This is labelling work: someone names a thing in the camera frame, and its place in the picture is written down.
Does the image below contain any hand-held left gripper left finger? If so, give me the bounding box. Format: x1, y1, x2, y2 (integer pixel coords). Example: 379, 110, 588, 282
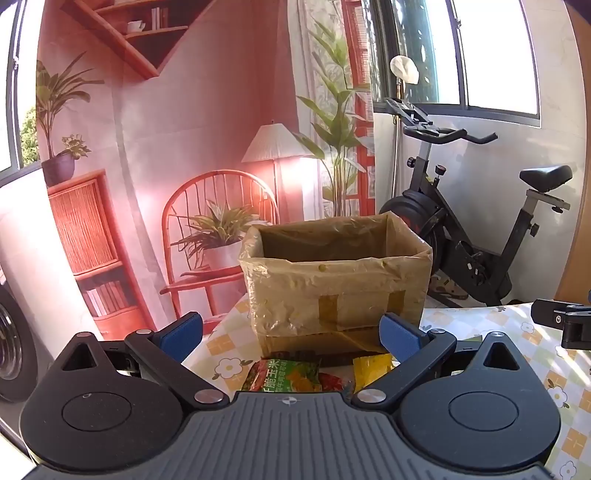
55, 312, 230, 409

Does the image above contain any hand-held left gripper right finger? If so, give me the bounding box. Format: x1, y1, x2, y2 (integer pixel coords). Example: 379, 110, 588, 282
352, 312, 525, 409

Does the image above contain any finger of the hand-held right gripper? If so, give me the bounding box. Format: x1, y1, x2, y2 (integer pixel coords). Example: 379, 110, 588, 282
531, 299, 591, 349

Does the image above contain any red snack packet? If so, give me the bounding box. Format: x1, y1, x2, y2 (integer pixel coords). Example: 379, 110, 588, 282
318, 371, 356, 394

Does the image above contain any taped cardboard box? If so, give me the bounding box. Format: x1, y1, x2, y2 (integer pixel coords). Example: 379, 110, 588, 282
239, 213, 433, 367

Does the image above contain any green snack packet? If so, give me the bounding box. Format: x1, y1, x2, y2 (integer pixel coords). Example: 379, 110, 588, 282
241, 357, 322, 393

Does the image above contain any yellow snack packet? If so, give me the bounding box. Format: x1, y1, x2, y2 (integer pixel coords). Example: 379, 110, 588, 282
352, 354, 397, 393

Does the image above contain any floral checkered tablecloth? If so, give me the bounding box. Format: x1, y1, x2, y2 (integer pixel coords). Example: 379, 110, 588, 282
182, 295, 591, 480

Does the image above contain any black exercise bike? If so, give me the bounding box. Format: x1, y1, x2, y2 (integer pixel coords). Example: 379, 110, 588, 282
379, 97, 574, 308

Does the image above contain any brown wooden door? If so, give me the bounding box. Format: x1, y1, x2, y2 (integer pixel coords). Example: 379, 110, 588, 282
554, 9, 591, 305

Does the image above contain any dark round wheel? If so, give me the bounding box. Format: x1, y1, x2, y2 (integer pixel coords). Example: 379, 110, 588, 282
0, 277, 40, 403

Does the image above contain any pole with white cloth top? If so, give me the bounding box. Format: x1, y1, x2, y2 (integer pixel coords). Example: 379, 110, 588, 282
389, 55, 419, 199

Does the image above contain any dark framed window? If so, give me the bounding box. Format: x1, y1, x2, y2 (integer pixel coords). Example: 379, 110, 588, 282
0, 0, 44, 185
369, 0, 541, 127

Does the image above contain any printed room wall backdrop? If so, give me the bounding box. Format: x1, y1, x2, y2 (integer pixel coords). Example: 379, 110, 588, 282
34, 0, 376, 340

